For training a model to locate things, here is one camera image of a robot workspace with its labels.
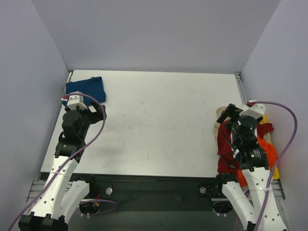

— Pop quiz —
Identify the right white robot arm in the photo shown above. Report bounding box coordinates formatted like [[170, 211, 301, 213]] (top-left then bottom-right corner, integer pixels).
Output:
[[213, 104, 287, 231]]

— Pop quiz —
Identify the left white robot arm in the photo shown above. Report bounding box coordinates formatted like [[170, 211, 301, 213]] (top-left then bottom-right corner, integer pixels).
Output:
[[18, 103, 106, 231]]

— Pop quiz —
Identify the beige t shirt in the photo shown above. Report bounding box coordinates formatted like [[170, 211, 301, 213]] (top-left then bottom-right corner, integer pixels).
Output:
[[262, 132, 272, 144]]

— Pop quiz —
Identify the folded blue t shirt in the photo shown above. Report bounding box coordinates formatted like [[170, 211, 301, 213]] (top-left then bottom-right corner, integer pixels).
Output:
[[66, 77, 106, 103]]

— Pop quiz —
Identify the dark red t shirt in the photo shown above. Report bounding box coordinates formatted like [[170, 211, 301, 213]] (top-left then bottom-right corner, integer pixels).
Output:
[[217, 120, 278, 176]]

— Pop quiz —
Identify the yellow plastic bin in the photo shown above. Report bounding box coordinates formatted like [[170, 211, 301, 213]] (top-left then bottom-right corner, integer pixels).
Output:
[[261, 115, 280, 180]]

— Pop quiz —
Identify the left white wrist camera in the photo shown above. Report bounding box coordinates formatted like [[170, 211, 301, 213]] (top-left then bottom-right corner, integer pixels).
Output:
[[61, 95, 88, 111]]

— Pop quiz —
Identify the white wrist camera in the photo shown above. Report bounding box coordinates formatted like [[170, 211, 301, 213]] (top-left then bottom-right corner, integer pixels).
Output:
[[240, 100, 266, 122], [61, 95, 88, 111]]

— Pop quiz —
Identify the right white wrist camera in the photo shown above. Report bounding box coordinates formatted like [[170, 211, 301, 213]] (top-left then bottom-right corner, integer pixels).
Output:
[[240, 100, 266, 122]]

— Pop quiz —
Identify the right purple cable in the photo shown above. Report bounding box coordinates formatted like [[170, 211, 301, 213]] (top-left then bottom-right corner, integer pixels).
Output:
[[250, 101, 298, 231]]

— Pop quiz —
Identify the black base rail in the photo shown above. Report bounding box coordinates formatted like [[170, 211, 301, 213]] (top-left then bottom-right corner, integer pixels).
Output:
[[71, 173, 232, 215]]

